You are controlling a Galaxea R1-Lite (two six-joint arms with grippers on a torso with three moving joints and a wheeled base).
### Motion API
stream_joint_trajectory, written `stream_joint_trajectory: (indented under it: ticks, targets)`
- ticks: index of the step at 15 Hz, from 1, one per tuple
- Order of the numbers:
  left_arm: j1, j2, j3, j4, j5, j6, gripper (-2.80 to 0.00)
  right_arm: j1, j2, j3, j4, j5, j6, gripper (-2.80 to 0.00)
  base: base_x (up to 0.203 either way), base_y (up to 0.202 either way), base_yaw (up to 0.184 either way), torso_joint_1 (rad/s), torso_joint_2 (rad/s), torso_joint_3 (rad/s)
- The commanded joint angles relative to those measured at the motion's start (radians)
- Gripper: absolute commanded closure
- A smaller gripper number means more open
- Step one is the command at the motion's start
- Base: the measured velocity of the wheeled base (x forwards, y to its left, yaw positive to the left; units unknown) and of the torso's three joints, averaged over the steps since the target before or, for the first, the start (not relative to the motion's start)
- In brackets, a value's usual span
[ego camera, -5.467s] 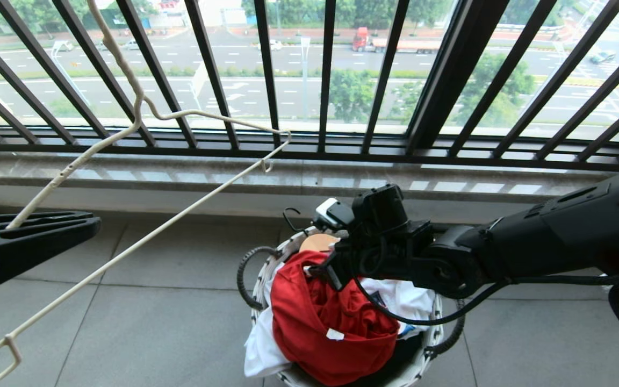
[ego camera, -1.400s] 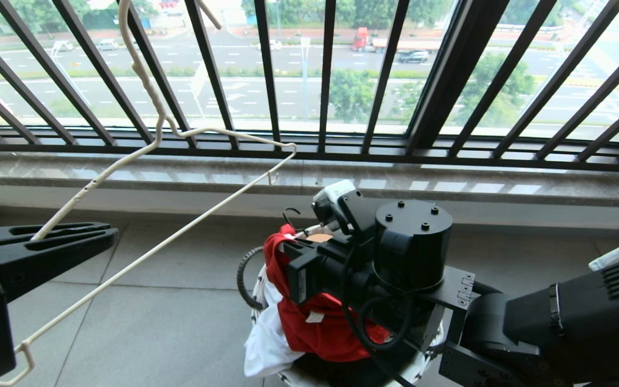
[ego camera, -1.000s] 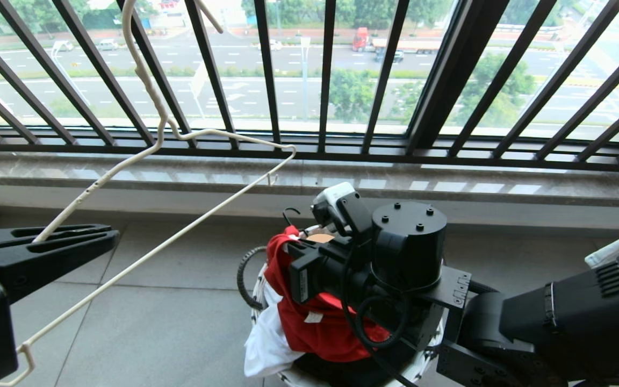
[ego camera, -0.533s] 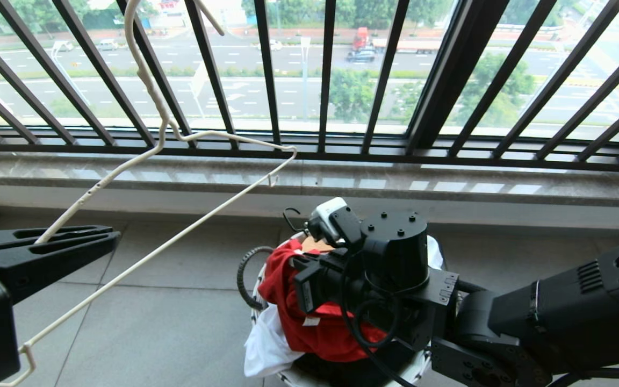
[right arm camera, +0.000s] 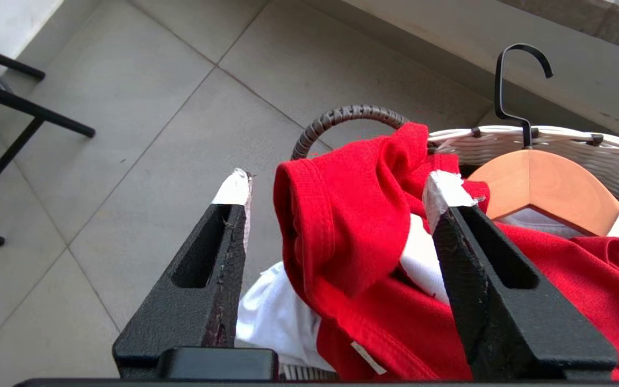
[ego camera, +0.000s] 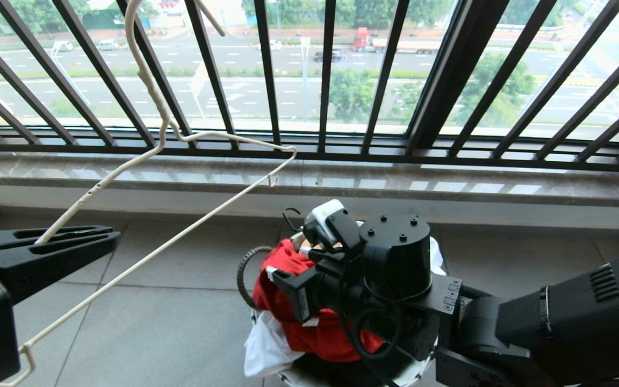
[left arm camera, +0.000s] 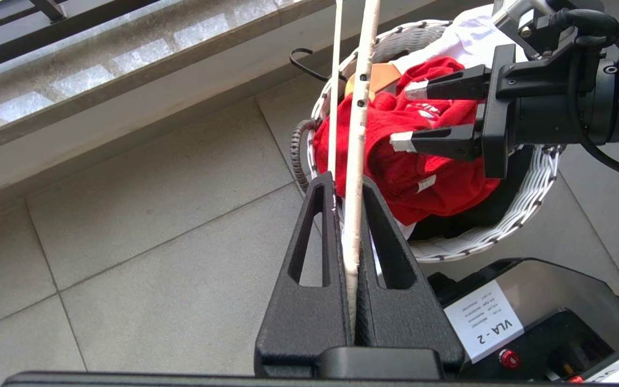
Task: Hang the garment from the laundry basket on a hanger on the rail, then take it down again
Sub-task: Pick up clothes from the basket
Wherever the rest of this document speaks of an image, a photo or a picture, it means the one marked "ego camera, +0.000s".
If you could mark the white clothes hanger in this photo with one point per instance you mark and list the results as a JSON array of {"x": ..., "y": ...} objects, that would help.
[{"x": 127, "y": 274}]

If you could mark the grey stone window sill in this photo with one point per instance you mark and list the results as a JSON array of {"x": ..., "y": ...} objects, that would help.
[{"x": 395, "y": 185}]

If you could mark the black car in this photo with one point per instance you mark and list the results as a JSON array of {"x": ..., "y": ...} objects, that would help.
[{"x": 330, "y": 55}]

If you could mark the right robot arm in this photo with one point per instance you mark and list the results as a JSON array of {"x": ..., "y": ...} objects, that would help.
[{"x": 556, "y": 322}]

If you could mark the white laundry basket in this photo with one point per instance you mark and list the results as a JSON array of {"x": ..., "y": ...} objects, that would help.
[{"x": 438, "y": 258}]

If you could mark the red garment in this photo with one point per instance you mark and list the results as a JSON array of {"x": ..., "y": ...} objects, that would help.
[{"x": 288, "y": 263}]

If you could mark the black metal window railing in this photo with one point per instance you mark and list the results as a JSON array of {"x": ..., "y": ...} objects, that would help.
[{"x": 266, "y": 80}]

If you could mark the white car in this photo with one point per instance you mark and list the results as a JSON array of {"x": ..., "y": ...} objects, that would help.
[{"x": 108, "y": 44}]

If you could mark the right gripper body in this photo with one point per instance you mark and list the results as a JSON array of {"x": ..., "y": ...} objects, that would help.
[{"x": 309, "y": 293}]

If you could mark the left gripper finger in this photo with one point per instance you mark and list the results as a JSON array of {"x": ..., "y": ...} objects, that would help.
[
  {"x": 3, "y": 237},
  {"x": 24, "y": 269}
]

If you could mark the black window frame post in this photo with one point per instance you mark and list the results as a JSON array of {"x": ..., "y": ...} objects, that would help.
[{"x": 449, "y": 75}]

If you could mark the white cloth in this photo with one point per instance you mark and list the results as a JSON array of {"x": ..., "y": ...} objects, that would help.
[{"x": 266, "y": 346}]

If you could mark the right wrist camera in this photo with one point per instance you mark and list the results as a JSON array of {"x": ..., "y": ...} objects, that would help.
[{"x": 326, "y": 215}]

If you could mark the red truck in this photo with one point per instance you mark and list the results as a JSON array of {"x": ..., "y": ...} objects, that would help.
[{"x": 366, "y": 40}]

